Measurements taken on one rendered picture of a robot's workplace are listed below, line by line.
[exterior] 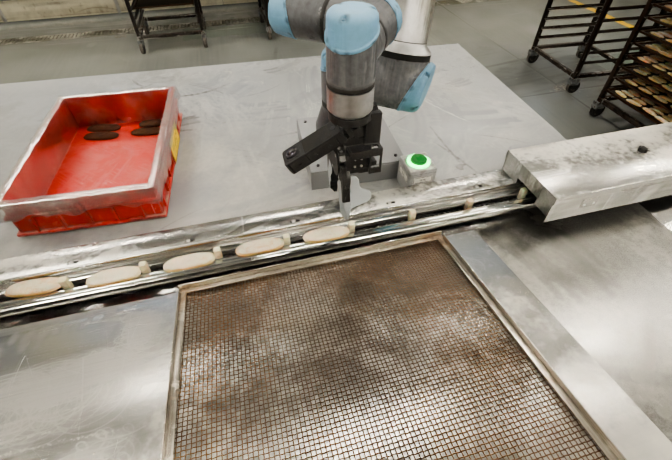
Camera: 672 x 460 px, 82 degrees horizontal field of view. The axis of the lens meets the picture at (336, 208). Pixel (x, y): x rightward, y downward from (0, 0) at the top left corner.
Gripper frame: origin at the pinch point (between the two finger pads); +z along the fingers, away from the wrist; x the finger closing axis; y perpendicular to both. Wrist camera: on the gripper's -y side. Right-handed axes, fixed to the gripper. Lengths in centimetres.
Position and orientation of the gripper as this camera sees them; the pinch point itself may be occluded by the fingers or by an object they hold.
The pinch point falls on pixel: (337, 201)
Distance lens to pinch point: 76.8
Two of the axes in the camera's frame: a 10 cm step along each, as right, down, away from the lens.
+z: 0.0, 7.2, 6.9
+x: -2.6, -6.7, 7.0
